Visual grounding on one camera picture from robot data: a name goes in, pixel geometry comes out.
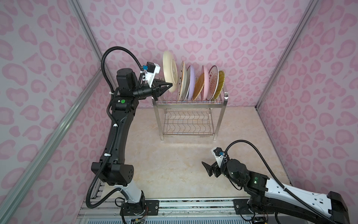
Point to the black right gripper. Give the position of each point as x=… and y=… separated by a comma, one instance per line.
x=215, y=167

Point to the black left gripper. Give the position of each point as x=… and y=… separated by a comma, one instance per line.
x=163, y=87

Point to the cream round plate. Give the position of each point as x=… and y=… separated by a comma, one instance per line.
x=170, y=70

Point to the orange rimmed star plate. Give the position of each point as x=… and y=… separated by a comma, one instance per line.
x=182, y=83

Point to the purple bear plate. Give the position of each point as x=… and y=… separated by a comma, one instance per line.
x=191, y=72

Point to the brown woven bamboo plate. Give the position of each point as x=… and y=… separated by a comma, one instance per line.
x=199, y=84

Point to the pink bear plate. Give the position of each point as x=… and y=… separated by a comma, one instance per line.
x=206, y=83

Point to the white plate orange sunburst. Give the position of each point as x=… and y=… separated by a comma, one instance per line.
x=213, y=82

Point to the green rimmed woven bamboo plate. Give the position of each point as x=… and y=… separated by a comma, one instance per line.
x=220, y=85

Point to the white plate dark rim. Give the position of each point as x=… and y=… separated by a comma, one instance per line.
x=187, y=86

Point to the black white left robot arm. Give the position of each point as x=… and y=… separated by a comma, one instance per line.
x=111, y=168

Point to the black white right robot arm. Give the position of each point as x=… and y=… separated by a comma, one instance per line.
x=266, y=195

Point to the stainless steel dish rack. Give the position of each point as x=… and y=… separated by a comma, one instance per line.
x=189, y=118

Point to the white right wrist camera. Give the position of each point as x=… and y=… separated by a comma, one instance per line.
x=219, y=155

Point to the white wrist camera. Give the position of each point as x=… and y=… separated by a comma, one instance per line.
x=219, y=155
x=150, y=70

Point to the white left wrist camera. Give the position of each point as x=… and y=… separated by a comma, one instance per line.
x=150, y=70

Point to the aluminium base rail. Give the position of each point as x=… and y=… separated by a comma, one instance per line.
x=217, y=210

